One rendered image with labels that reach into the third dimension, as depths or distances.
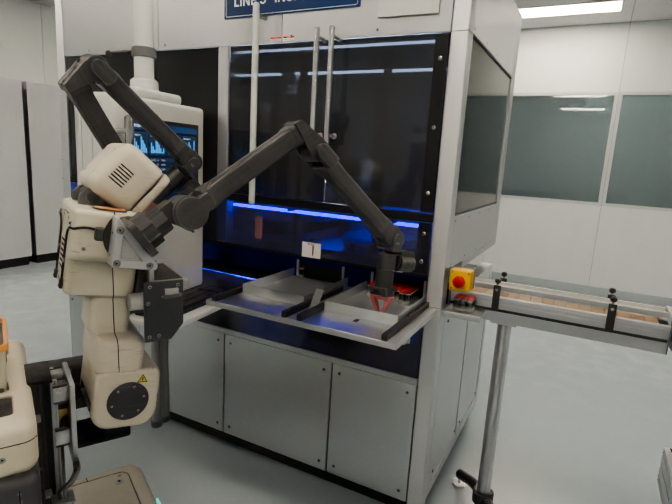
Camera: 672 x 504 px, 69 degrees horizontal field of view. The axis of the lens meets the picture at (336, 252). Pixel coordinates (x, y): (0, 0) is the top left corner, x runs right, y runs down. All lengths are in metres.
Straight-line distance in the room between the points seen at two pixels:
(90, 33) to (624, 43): 5.21
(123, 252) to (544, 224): 5.54
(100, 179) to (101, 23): 1.53
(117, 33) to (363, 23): 1.25
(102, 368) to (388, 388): 1.03
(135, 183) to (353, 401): 1.20
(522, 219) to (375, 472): 4.64
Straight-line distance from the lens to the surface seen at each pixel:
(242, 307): 1.65
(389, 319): 1.54
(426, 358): 1.83
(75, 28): 2.89
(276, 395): 2.21
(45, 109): 6.52
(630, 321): 1.81
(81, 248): 1.27
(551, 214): 6.27
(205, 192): 1.20
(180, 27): 2.37
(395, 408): 1.96
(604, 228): 6.27
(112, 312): 1.39
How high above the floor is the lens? 1.38
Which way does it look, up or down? 11 degrees down
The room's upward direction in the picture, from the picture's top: 3 degrees clockwise
